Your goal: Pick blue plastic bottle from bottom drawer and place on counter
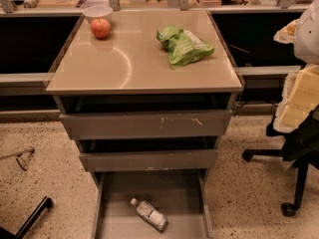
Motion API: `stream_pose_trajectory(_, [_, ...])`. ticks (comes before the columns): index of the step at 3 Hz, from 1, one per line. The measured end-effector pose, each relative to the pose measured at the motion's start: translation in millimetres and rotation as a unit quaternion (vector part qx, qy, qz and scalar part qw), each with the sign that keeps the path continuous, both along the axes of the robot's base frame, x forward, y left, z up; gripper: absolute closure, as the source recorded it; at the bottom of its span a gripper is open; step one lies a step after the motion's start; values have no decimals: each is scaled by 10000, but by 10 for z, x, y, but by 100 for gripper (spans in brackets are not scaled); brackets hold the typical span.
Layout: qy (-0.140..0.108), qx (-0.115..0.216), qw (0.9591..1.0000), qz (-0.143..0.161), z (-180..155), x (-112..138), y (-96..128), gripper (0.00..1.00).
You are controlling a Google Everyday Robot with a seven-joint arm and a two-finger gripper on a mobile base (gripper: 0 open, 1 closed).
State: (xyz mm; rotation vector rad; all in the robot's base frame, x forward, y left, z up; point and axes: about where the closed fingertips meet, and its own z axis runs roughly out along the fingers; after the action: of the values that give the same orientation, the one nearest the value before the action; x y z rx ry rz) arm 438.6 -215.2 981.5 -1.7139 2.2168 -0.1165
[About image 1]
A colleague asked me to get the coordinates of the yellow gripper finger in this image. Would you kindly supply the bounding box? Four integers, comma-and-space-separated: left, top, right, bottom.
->
273, 19, 298, 44
273, 65, 319, 133

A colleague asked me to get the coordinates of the clear plastic water bottle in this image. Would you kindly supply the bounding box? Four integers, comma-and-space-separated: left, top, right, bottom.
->
131, 198, 167, 231

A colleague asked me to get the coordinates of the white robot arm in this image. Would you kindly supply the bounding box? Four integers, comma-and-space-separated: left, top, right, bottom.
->
273, 0, 319, 133

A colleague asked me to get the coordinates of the top grey drawer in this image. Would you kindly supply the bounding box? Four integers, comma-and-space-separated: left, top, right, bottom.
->
60, 110, 231, 140

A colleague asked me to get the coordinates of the middle grey drawer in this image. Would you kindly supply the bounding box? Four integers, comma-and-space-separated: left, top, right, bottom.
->
79, 149, 217, 172

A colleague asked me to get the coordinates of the bottom open grey drawer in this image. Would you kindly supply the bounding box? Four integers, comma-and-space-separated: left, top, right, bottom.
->
92, 170, 212, 239

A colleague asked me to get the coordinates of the grey drawer cabinet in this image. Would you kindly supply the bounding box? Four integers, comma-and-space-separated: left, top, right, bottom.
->
45, 9, 244, 239

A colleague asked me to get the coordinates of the black office chair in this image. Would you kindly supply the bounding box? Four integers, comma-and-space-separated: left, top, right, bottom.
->
241, 112, 319, 216

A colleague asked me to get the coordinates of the green chip bag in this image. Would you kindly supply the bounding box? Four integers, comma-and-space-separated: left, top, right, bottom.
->
157, 26, 214, 70

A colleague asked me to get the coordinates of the red apple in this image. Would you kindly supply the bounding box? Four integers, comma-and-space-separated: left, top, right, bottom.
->
91, 18, 111, 39

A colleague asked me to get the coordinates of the white bowl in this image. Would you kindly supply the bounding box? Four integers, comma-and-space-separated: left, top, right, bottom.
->
83, 5, 113, 23

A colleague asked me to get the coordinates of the black chair leg left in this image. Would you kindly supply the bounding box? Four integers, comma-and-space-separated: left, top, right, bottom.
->
0, 196, 53, 239

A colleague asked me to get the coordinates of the metal stand on floor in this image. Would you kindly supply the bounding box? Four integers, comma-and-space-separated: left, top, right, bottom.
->
0, 147, 35, 171

